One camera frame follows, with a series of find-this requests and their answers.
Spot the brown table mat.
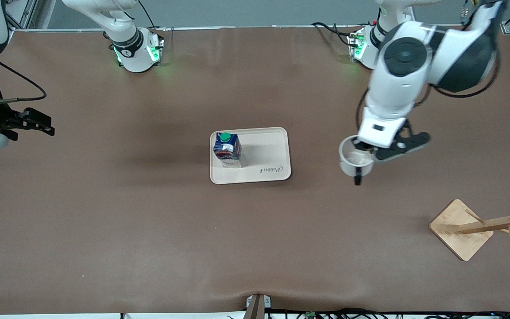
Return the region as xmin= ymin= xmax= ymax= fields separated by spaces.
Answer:
xmin=0 ymin=24 xmax=510 ymax=316

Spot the black base cable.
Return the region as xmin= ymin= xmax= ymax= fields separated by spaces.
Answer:
xmin=138 ymin=0 xmax=167 ymax=31
xmin=312 ymin=22 xmax=355 ymax=47

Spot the table edge camera mount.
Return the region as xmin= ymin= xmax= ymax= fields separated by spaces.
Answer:
xmin=244 ymin=294 xmax=272 ymax=319

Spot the blue milk carton green cap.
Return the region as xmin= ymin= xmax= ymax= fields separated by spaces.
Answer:
xmin=213 ymin=132 xmax=243 ymax=169

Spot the cream plastic tray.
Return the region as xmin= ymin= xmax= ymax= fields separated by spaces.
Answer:
xmin=210 ymin=127 xmax=292 ymax=185

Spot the black left base cable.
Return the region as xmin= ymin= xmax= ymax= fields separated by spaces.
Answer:
xmin=312 ymin=22 xmax=355 ymax=47

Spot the white smiley cup black handle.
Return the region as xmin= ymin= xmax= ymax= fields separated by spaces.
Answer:
xmin=338 ymin=135 xmax=376 ymax=186

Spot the black right base cable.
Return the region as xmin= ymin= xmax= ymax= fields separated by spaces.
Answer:
xmin=138 ymin=0 xmax=167 ymax=31

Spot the wooden cup rack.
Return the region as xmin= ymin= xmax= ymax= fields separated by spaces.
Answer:
xmin=429 ymin=198 xmax=510 ymax=262

